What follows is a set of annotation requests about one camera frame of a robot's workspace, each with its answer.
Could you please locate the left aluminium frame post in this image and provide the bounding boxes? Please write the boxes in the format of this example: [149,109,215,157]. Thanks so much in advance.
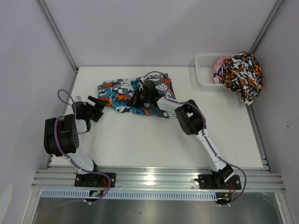
[36,0,78,73]

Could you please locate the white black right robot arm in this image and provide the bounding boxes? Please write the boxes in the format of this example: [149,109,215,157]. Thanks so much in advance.
[127,81,234,188]

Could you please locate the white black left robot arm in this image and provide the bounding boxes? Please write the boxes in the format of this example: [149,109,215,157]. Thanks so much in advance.
[44,96,115,188]

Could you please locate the pink cloth in basket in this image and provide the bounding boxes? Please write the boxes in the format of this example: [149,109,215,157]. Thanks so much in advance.
[214,56,229,84]

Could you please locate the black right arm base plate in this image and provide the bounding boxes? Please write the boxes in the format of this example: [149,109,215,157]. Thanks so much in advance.
[194,174,242,190]

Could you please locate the white plastic basket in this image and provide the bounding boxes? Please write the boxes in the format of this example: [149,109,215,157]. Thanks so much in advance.
[194,53,225,91]

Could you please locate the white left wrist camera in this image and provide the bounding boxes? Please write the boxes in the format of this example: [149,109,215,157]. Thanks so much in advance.
[74,96,82,103]

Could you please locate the orange camouflage shorts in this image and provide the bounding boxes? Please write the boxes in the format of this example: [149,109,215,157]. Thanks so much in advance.
[222,51,263,105]

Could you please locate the colourful patterned shorts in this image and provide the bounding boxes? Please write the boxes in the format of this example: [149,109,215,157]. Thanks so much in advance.
[98,71,176,119]

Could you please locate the aluminium mounting rail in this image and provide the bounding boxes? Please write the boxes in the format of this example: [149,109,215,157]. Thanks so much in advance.
[31,166,286,192]

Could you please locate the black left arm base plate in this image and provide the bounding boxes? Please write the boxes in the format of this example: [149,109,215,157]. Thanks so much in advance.
[74,170,116,188]

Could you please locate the right aluminium frame post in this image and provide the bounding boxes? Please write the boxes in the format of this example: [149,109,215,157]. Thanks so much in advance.
[249,0,287,54]

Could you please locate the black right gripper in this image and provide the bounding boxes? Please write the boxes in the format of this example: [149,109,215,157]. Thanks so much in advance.
[127,89,150,107]

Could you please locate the aluminium frame post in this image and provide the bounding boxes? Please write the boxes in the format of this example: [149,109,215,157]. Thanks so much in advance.
[249,0,287,54]
[36,0,78,73]

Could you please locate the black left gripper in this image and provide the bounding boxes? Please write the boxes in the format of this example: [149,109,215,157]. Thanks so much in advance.
[84,96,108,122]

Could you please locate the white slotted cable duct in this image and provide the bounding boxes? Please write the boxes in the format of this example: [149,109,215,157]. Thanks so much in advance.
[41,189,217,201]

